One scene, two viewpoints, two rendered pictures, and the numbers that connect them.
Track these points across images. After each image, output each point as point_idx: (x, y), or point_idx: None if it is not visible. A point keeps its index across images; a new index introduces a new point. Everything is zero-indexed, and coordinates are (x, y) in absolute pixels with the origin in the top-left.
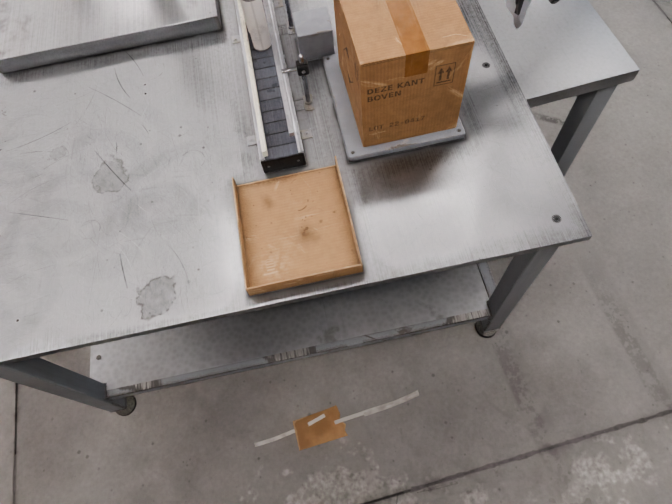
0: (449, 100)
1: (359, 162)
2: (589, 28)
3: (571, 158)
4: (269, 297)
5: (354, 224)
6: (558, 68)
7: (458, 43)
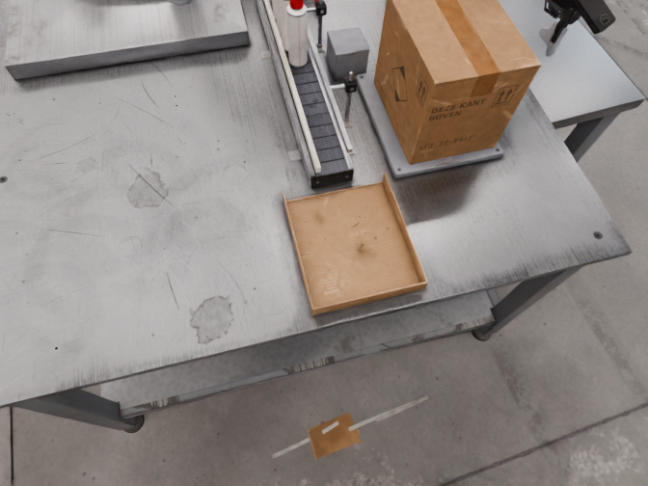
0: (499, 121)
1: (404, 179)
2: (596, 59)
3: None
4: (333, 316)
5: None
6: (575, 94)
7: (526, 67)
